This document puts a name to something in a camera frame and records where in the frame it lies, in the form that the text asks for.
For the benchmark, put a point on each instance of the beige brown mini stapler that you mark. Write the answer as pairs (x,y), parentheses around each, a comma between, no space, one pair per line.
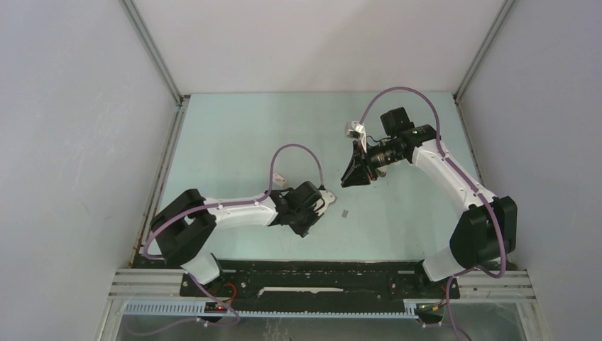
(381,173)

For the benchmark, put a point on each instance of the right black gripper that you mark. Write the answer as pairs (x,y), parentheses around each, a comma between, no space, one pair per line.
(356,173)

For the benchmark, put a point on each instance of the white staple box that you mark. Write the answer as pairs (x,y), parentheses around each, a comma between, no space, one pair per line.
(277,179)

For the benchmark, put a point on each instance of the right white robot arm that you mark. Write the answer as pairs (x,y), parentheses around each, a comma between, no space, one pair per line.
(487,224)

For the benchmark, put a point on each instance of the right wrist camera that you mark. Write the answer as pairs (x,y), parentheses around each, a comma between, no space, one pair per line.
(356,130)

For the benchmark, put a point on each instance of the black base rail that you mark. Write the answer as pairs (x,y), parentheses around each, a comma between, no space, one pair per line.
(326,286)

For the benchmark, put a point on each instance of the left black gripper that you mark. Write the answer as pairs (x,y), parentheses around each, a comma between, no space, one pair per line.
(302,229)

